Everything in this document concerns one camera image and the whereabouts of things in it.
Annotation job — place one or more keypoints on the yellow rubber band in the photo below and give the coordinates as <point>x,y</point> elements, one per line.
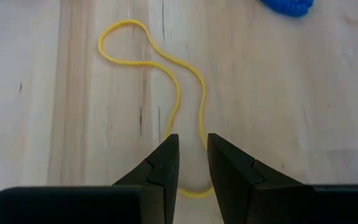
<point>129,62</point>

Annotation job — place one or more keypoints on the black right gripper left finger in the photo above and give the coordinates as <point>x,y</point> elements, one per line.
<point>163,168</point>

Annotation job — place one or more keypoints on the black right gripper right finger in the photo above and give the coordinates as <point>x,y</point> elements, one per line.
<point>232,168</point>

